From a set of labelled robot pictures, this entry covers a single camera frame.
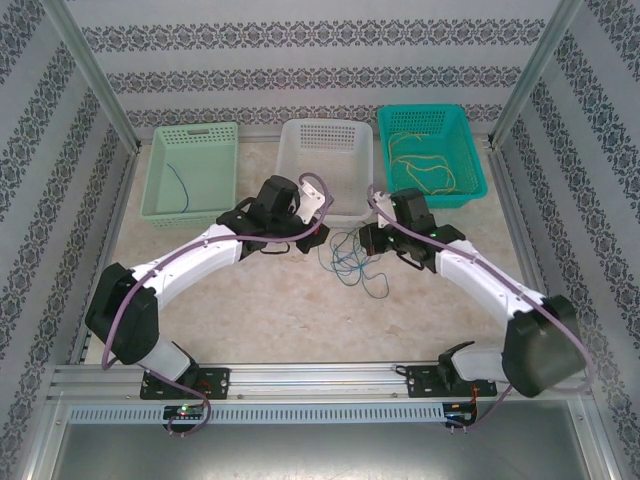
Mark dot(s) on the white plastic basket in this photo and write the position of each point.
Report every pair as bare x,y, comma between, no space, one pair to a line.
340,165

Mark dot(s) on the teal plastic basket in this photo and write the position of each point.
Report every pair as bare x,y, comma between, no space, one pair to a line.
430,122

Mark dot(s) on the light green plastic basket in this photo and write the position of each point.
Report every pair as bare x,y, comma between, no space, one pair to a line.
210,165

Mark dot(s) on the aluminium frame post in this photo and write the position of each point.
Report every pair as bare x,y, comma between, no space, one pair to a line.
90,70
537,75

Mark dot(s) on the grey metal base panel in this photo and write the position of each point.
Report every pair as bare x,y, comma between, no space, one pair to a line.
320,450

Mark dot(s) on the small controller circuit board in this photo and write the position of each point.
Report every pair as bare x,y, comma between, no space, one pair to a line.
185,412
462,412

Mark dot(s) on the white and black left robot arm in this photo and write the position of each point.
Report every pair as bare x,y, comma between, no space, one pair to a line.
190,260

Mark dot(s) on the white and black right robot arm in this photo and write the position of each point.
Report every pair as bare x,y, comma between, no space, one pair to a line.
475,275

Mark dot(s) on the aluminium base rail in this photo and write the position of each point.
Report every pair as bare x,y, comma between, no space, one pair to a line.
320,382

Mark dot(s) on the aluminium side rail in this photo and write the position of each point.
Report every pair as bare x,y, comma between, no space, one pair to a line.
122,200
517,225

